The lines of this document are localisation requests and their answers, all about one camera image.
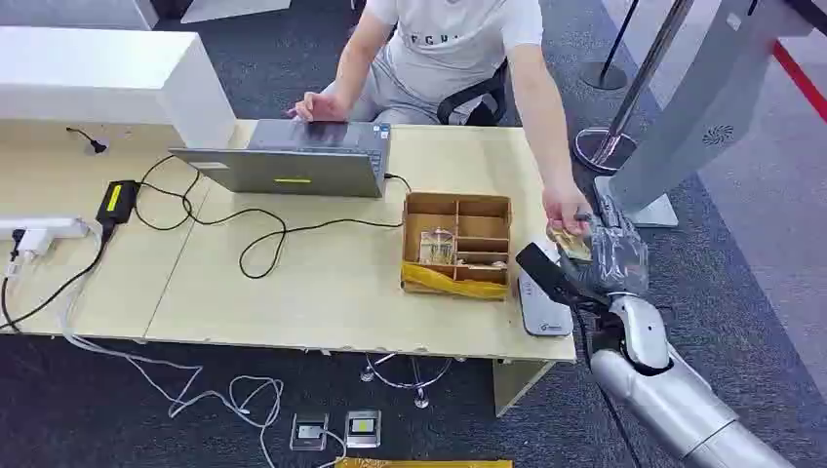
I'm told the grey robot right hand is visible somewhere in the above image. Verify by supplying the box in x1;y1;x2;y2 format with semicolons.
556;196;650;298

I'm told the person's left hand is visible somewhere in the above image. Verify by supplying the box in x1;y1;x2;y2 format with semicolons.
541;182;593;238

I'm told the person's right hand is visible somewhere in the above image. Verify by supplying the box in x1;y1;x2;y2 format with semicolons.
287;91;351;124

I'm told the gold printed card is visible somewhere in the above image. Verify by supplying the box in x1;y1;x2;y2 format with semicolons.
547;225;593;263

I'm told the grey laptop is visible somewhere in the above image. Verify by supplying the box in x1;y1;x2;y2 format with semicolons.
169;118;393;200

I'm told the chrome stanchion with round base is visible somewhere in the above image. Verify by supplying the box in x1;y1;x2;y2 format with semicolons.
572;0;696;175

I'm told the wooden card box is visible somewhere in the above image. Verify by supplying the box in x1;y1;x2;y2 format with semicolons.
400;191;514;302

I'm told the white card reader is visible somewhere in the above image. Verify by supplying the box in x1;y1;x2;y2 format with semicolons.
518;242;575;338

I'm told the white board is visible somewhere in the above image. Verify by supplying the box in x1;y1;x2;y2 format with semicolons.
179;0;294;25

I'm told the black stanchion with round base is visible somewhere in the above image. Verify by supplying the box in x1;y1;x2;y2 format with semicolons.
578;0;642;93

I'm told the black office chair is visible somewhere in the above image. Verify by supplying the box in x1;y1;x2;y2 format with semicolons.
436;58;510;127

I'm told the person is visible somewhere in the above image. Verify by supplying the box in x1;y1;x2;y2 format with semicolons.
287;0;593;238

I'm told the pale desk leg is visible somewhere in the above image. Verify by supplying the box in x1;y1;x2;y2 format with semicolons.
492;359;556;418

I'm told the grey kiosk stand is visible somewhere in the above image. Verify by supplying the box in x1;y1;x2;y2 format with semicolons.
593;0;795;229

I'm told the black power adapter yellow label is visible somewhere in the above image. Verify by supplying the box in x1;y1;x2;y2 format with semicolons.
95;180;141;227

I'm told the white desk partition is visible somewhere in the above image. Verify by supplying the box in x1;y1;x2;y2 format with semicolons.
0;25;238;150

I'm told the white power strip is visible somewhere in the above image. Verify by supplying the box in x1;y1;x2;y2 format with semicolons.
0;216;91;242

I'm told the silver floor socket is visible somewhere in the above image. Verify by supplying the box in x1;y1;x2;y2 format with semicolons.
343;409;383;450
290;412;330;452

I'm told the white plug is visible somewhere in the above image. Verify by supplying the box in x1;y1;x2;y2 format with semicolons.
18;229;55;261

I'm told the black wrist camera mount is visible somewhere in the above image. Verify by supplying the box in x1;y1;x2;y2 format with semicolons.
515;242;610;313

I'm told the black laptop power cable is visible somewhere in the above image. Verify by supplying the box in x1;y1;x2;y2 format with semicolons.
132;154;413;280

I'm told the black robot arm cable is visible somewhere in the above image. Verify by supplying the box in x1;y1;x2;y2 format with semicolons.
571;304;642;468

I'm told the short black desk cable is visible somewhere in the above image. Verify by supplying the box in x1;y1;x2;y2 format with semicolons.
65;127;108;156

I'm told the chrome wire frame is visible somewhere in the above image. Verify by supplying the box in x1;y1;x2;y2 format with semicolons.
359;352;454;410

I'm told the black mains cable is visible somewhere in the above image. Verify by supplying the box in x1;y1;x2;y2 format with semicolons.
0;222;112;333

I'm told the white cable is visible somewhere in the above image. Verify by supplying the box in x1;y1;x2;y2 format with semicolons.
57;219;347;468

